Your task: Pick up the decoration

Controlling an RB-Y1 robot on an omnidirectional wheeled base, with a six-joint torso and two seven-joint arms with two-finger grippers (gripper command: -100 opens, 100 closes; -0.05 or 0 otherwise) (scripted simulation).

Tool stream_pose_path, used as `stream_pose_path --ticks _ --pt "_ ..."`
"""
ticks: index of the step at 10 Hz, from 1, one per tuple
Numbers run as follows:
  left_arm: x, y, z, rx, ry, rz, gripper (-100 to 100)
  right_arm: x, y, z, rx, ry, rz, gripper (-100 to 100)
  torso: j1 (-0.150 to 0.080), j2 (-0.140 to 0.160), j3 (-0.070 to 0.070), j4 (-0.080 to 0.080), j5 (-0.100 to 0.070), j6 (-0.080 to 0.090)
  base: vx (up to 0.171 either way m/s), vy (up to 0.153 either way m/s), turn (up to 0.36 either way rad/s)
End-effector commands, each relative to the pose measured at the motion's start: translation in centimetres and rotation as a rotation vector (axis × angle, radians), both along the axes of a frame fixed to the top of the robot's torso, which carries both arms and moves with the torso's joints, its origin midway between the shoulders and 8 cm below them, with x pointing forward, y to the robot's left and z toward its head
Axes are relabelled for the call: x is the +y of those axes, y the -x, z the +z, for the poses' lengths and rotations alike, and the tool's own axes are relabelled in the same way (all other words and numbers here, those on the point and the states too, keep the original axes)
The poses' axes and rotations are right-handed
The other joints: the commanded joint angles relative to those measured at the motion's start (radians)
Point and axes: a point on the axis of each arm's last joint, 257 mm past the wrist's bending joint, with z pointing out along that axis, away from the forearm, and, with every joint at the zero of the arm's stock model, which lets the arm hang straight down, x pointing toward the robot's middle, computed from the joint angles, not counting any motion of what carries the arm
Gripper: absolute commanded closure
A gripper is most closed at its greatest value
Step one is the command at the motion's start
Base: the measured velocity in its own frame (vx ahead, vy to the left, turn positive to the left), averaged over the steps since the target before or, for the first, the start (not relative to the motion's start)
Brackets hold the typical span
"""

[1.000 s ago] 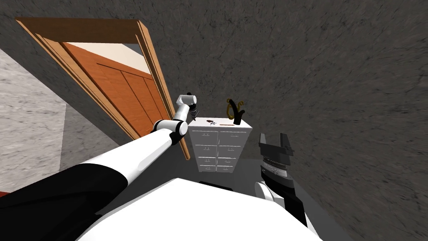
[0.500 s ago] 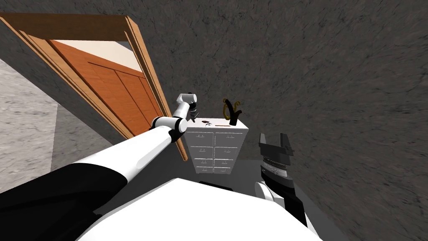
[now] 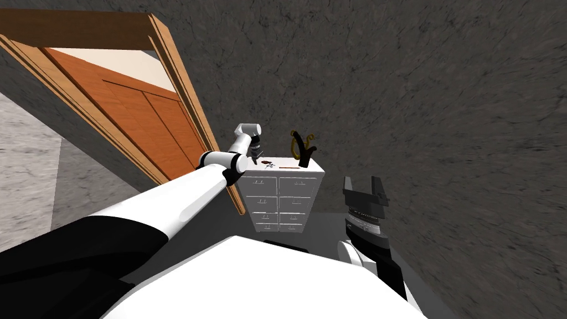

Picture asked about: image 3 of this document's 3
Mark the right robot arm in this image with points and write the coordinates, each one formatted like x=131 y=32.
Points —
x=376 y=248

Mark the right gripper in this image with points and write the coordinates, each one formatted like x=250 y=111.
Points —
x=365 y=201

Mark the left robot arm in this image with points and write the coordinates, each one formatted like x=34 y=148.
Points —
x=146 y=208

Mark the small silver keys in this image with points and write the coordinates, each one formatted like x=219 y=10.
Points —
x=267 y=164

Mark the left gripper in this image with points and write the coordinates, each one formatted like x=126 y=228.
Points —
x=256 y=148

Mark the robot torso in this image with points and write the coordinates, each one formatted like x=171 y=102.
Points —
x=248 y=283

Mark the black and yellow sculpture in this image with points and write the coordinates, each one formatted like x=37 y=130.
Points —
x=304 y=153

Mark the brown pencil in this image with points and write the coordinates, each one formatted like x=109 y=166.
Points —
x=288 y=168

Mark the orange wooden door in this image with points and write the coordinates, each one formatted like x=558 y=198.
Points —
x=146 y=119

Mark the white chest of drawers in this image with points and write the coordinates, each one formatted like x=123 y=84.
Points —
x=288 y=195

